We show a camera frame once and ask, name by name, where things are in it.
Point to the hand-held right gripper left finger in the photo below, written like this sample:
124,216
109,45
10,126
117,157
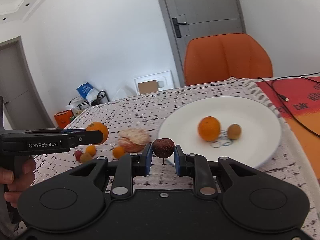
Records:
147,158

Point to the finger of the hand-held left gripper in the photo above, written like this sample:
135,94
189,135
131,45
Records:
87,137
60,131

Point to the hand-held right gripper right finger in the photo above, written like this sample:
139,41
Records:
178,160

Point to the large orange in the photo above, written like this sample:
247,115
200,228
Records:
98,127
209,129

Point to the dark red hawthorn fruit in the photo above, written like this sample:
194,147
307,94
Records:
163,148

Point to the white round plate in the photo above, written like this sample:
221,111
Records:
252,130

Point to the person's left hand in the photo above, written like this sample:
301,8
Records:
23,182

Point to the orange box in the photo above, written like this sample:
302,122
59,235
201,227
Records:
63,119

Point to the small orange kumquat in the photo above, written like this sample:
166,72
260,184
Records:
91,150
118,152

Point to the small brownish yellow fruit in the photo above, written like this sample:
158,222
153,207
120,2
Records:
85,157

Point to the small red fruit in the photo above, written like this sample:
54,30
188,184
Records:
77,155

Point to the peeled tangerine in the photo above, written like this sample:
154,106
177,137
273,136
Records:
133,138

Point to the black metal rack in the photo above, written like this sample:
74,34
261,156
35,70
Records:
104,97

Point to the blue white bag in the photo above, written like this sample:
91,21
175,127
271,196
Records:
87,91

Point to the white black patterned tablecloth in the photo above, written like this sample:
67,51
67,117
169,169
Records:
140,107

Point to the clear plastic sheet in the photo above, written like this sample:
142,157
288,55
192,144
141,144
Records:
123,93

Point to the brown kiwi fruit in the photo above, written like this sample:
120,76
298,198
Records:
234,131

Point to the grey side door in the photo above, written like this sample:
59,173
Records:
15,80

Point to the brown cardboard piece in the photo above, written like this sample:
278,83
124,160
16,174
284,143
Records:
148,87

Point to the white foam board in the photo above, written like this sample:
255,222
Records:
165,77

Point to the orange chair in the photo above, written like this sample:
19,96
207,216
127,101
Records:
225,60

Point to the orange red printed mat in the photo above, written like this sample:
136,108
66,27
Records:
307,130

